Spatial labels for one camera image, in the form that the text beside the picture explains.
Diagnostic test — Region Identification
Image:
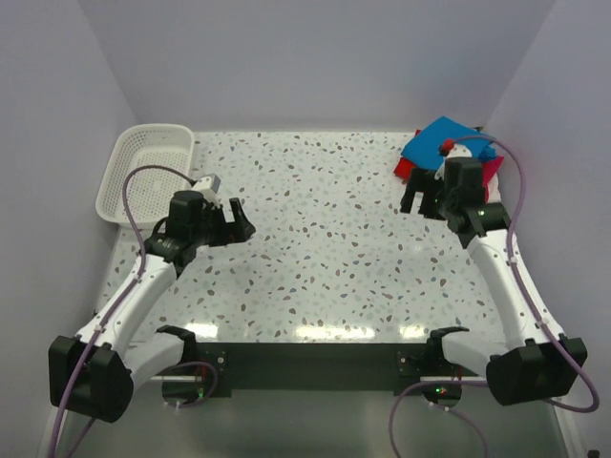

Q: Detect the blue t shirt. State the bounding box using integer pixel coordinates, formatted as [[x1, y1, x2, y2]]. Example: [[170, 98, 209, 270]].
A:
[[401, 116, 496, 170]]

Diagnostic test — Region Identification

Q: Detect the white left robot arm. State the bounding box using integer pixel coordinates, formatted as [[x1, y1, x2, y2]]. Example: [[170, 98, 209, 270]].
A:
[[49, 190, 256, 423]]

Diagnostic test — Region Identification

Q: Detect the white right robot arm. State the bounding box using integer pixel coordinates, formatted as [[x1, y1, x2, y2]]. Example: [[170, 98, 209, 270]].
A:
[[400, 157, 587, 406]]

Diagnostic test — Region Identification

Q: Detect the red folded t shirt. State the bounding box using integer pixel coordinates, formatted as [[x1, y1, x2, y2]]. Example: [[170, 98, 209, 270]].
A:
[[394, 141, 421, 180]]

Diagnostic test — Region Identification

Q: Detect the white folded t shirt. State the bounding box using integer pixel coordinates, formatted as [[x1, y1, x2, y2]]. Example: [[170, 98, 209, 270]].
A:
[[485, 174, 501, 203]]

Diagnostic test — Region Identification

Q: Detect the pink folded t shirt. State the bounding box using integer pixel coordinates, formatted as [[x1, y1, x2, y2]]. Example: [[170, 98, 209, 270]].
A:
[[482, 156, 504, 193]]

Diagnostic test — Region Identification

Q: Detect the white plastic basket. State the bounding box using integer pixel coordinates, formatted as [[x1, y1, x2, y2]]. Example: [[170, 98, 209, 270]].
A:
[[95, 123, 195, 229]]

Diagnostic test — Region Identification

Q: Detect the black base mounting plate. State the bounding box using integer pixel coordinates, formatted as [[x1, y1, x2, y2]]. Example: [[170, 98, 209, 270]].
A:
[[198, 343, 473, 397]]

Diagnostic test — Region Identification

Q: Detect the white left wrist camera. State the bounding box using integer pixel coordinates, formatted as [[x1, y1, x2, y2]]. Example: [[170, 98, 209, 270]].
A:
[[192, 174, 221, 207]]

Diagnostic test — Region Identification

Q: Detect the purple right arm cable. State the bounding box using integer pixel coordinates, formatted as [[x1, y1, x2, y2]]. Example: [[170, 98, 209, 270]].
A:
[[389, 133, 600, 458]]

